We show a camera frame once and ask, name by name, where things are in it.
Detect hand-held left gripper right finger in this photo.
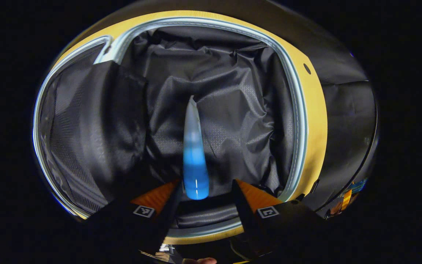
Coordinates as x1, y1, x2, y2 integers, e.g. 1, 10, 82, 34
232, 179, 327, 255

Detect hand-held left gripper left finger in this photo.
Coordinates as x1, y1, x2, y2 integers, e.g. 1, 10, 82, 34
85, 179, 183, 256

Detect clear blue skincare tube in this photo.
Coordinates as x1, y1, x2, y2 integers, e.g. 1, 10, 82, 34
182, 95, 210, 201

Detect light blue suitcase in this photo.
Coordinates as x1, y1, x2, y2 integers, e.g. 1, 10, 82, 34
32, 16, 309, 239

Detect colourful printed object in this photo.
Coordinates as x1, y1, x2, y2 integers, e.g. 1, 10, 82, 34
328, 177, 368, 217

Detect black backdrop cloth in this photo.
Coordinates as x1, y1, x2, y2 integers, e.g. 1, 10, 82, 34
64, 0, 379, 217

